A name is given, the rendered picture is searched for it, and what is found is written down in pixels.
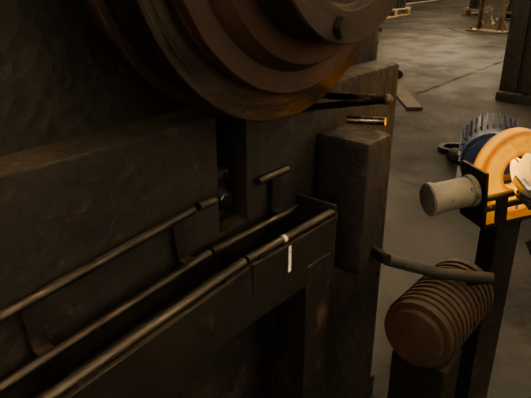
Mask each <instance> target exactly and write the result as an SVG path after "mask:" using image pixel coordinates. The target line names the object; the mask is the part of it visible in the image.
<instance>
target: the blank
mask: <svg viewBox="0 0 531 398"><path fill-rule="evenodd" d="M526 153H530V154H531V129H528V128H524V127H514V128H510V129H507V130H504V131H502V132H500V133H497V134H496V135H495V136H494V137H492V138H491V139H490V140H489V141H488V142H487V143H486V144H485V145H484V147H483V148H482V149H481V150H480V152H479V154H478V155H477V157H476V160H475V162H474V164H473V165H475V166H476V167H478V168H480V169H481V170H483V171H486V172H487V173H489V183H488V195H490V194H494V193H500V192H504V191H508V190H513V189H514V188H513V186H512V182H510V183H508V184H504V182H503V173H504V171H505V169H506V167H507V165H508V164H509V162H510V161H512V160H513V159H515V158H516V157H519V156H524V155H525V154H526ZM513 199H517V196H513V197H508V201H509V200H513ZM525 207H526V206H525V205H524V204H522V205H515V206H512V207H509V208H507V211H508V212H514V211H518V210H520V209H523V208H525Z"/></svg>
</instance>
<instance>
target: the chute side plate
mask: <svg viewBox="0 0 531 398"><path fill-rule="evenodd" d="M336 226H337V217H336V216H333V217H331V218H329V219H328V220H327V221H325V222H323V223H321V224H319V225H318V226H316V227H314V228H312V229H310V230H309V231H307V232H306V233H304V234H302V235H301V236H299V237H297V238H295V239H293V240H292V241H291V242H288V243H287V244H285V245H283V246H282V247H280V248H278V249H277V250H274V251H273V252H272V253H270V254H268V255H266V256H265V257H263V258H261V259H259V260H258V261H256V262H254V263H253V264H251V265H250V267H246V268H245V269H244V270H242V271H241V272H239V273H238V274H237V275H235V276H233V277H232V278H231V279H230V280H228V281H227V282H225V283H223V284H222V285H221V286H219V287H218V288H217V289H215V290H214V291H212V292H211V293H209V294H208V295H206V296H205V297H204V298H203V299H201V300H200V301H198V302H197V303H195V304H194V305H192V307H190V308H189V309H187V310H186V311H184V312H183V313H181V314H180V315H179V316H178V317H176V318H174V319H173V320H172V321H170V322H168V323H167V324H166V325H165V326H163V327H162V328H161V329H159V330H157V331H156V332H155V333H153V334H152V335H151V336H149V337H148V338H146V339H145V340H143V341H142V342H140V343H139V344H138V345H137V346H135V347H133V348H132V349H131V350H129V351H128V352H127V353H125V354H124V355H122V356H121V357H120V358H118V359H116V360H115V361H114V362H113V363H111V364H110V365H109V366H107V367H105V368H104V369H103V370H101V371H100V372H99V373H98V374H96V375H95V376H93V377H92V378H90V379H89V380H87V381H86V382H85V383H84V384H82V385H81V386H79V387H77V388H76V389H75V390H73V391H72V392H70V393H69V394H68V395H66V396H64V397H63V398H162V397H163V396H164V395H166V394H167V393H168V392H170V391H171V390H172V389H173V388H174V387H175V386H176V385H178V384H179V383H180V382H181V381H183V380H184V379H185V378H186V377H188V376H189V375H190V374H192V373H193V372H194V371H195V370H196V369H197V368H198V367H199V366H201V365H202V364H203V363H204V362H206V361H207V360H208V359H210V358H211V357H212V356H213V355H215V354H216V353H217V352H218V351H219V350H220V349H221V348H223V347H224V346H225V345H227V344H228V343H229V342H230V341H232V340H233V339H234V338H236V337H237V336H238V335H239V334H240V333H241V332H242V331H244V330H245V329H246V328H247V327H249V326H250V325H251V324H252V323H254V322H255V321H256V320H258V319H259V318H260V317H262V316H263V315H265V314H267V313H268V312H269V311H271V310H272V309H273V308H275V307H276V306H278V305H279V304H281V303H282V302H283V301H285V300H286V299H288V298H289V297H291V296H292V295H294V294H295V293H296V292H297V291H299V290H301V289H302V288H304V287H305V286H306V278H307V267H308V266H309V265H311V264H313V263H314V262H316V261H317V260H318V259H320V258H321V257H323V256H325V255H326V254H328V253H330V269H331V268H332V267H333V266H334V255H335V240H336ZM290 245H292V265H291V272H288V247H289V246H290Z"/></svg>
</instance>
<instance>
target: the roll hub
mask: <svg viewBox="0 0 531 398"><path fill-rule="evenodd" d="M256 1H257V3H258V4H259V6H260V7H261V9H262V11H263V12H264V13H265V15H266V16H267V17H268V18H269V19H270V20H271V21H272V23H273V24H274V25H275V26H276V27H278V28H279V29H280V30H281V31H282V32H283V33H285V34H287V35H288V36H291V37H292V38H294V39H298V40H302V41H307V42H315V43H328V44H336V45H350V44H354V43H358V42H359V41H361V40H363V39H365V38H367V37H368V36H369V35H371V34H372V33H373V32H374V31H375V30H376V29H377V28H378V27H379V26H380V25H381V24H382V23H383V21H384V20H385V19H386V18H387V17H388V16H389V14H390V12H391V11H392V9H393V8H394V6H395V5H396V3H397V0H256ZM342 15H349V16H350V20H351V23H352V29H351V32H350V34H349V37H348V38H344V39H337V38H336V36H335V32H334V29H333V26H334V24H335V21H336V19H337V16H342Z"/></svg>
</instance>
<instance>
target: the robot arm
mask: <svg viewBox="0 0 531 398"><path fill-rule="evenodd" d="M510 176H511V179H512V186H513V188H514V192H515V195H516V196H517V198H518V199H519V201H520V202H522V203H523V204H524V205H525V206H526V207H527V209H528V210H531V154H530V153H526V154H525V155H524V156H523V157H522V158H521V159H519V158H517V157H516V158H515V159H513V160H512V161H511V162H510ZM525 244H526V245H527V248H528V250H529V254H530V255H531V239H530V240H528V241H527V242H525Z"/></svg>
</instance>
